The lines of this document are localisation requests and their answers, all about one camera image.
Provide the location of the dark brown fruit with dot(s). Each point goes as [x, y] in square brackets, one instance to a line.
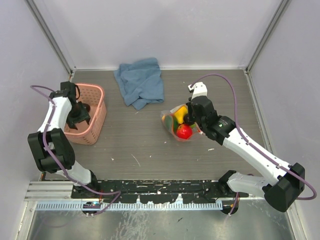
[87, 107]
[189, 119]

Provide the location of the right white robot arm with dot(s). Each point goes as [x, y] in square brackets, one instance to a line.
[280, 183]

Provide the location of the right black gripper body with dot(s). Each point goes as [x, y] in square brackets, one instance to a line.
[191, 113]

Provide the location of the grey slotted cable duct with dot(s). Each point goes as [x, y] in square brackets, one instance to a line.
[81, 205]

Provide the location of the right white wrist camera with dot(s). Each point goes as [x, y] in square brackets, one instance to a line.
[198, 89]

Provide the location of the blue cloth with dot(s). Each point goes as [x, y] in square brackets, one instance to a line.
[140, 83]

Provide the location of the pink plastic basket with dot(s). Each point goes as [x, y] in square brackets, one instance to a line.
[88, 133]

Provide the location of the green fruit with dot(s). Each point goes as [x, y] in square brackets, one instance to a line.
[170, 123]

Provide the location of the yellow pear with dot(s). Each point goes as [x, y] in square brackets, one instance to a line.
[180, 114]

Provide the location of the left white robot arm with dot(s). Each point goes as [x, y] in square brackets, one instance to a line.
[51, 150]

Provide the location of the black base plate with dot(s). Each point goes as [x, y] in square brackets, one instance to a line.
[166, 191]

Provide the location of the clear orange zip bag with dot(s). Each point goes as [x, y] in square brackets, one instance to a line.
[197, 133]

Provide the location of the red apple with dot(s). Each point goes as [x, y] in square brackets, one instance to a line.
[184, 131]

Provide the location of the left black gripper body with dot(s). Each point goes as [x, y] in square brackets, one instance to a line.
[76, 115]

